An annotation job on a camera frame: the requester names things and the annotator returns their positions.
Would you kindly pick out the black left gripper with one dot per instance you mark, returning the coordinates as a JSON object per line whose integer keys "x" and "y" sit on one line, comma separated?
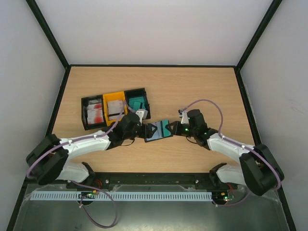
{"x": 147, "y": 133}

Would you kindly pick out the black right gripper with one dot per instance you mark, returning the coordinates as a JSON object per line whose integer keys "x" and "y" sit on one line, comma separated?
{"x": 178, "y": 127}

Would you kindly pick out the black leather card holder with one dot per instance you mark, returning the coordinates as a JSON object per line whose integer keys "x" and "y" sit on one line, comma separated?
{"x": 155, "y": 136}

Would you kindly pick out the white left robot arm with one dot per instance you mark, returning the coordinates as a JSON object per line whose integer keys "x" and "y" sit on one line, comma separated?
{"x": 51, "y": 159}

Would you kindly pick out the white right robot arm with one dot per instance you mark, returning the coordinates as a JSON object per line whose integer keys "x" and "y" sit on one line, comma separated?
{"x": 247, "y": 156}

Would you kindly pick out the teal card stack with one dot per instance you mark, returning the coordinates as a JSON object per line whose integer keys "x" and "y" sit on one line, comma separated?
{"x": 136, "y": 103}

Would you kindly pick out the black right card bin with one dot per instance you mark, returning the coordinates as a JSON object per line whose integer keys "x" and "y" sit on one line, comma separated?
{"x": 138, "y": 92}

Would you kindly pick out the black card bin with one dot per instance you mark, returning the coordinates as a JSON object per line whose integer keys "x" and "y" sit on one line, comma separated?
{"x": 84, "y": 104}
{"x": 138, "y": 92}

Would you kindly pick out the white striped cards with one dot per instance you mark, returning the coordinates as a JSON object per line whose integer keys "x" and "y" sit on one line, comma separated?
{"x": 114, "y": 108}

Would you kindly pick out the yellow middle card bin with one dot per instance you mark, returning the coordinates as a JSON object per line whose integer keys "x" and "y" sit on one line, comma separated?
{"x": 110, "y": 97}

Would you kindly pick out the red and white cards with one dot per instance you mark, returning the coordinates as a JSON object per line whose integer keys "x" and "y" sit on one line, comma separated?
{"x": 95, "y": 112}

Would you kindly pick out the black left card bin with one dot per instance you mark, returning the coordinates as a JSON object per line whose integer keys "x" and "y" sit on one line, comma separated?
{"x": 84, "y": 104}

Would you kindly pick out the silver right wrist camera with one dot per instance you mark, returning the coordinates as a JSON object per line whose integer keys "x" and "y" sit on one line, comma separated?
{"x": 184, "y": 117}

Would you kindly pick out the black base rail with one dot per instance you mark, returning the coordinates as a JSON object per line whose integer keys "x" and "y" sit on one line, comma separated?
{"x": 156, "y": 179}

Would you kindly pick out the grey slotted cable duct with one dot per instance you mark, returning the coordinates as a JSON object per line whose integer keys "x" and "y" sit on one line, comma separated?
{"x": 123, "y": 196}

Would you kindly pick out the black enclosure frame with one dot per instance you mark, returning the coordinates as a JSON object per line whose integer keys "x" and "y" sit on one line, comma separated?
{"x": 237, "y": 68}

